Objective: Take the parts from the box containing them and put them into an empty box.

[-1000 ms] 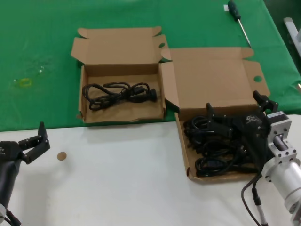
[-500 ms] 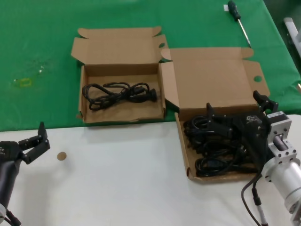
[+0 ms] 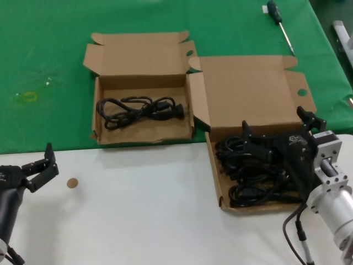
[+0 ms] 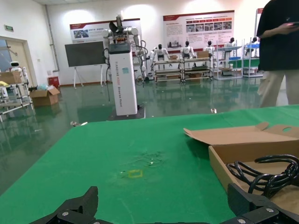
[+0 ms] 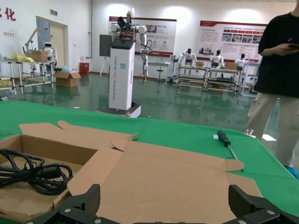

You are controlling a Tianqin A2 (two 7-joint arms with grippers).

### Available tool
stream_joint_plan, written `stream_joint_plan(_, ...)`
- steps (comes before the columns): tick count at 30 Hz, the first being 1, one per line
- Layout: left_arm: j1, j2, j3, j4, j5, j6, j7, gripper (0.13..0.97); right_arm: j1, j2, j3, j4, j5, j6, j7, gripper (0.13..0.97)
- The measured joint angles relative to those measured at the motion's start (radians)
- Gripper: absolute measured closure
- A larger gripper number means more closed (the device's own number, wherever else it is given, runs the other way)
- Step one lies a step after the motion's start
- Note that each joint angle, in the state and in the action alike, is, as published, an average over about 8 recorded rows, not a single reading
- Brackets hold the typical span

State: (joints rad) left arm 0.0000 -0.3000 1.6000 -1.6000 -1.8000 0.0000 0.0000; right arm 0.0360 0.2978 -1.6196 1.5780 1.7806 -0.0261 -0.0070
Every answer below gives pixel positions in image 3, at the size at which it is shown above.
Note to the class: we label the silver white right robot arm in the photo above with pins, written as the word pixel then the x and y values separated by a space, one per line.
pixel 333 201

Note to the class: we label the round brown cardboard disc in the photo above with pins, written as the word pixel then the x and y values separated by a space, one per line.
pixel 72 183

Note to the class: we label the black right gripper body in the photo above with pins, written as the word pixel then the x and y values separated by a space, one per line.
pixel 298 154

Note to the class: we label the grey white metal profile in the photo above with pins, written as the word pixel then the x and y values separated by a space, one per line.
pixel 342 33

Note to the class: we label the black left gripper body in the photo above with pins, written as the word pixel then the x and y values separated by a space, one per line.
pixel 12 178

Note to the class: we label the large brown cardboard box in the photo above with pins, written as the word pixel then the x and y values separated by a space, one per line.
pixel 248 91

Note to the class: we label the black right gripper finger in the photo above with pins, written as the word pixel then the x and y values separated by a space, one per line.
pixel 314 121
pixel 259 146

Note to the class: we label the empty-lidded brown cardboard box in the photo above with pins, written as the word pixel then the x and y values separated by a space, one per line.
pixel 143 82

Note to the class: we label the small white paper piece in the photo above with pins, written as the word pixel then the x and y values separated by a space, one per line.
pixel 264 10

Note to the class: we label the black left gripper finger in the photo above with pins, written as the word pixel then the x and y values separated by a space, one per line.
pixel 44 178
pixel 49 154

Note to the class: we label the green table cloth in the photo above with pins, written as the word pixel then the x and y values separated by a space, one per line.
pixel 41 41

